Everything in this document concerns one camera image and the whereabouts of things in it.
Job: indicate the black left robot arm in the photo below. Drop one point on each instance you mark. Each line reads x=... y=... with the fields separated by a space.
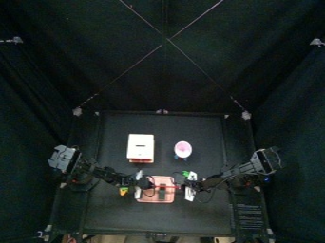
x=99 y=172

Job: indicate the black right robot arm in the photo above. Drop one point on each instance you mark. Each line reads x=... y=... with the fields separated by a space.
x=262 y=161

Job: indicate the dark toy sushi roll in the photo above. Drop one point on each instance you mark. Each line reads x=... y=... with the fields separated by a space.
x=162 y=193

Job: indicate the pink cutting board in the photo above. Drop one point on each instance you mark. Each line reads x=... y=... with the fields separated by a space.
x=168 y=196

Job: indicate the green tape piece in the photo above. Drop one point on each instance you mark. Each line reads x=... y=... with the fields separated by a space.
x=184 y=173

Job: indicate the red plastic cup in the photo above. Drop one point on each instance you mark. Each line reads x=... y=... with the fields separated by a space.
x=182 y=149

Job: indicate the white box with slot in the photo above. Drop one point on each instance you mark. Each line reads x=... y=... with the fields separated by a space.
x=140 y=146

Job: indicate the white text label sticker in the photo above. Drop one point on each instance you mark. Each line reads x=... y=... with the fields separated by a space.
x=249 y=216

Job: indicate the white frame corner clip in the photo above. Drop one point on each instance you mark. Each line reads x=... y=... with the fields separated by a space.
x=160 y=111
x=246 y=115
x=315 y=41
x=76 y=111
x=16 y=40

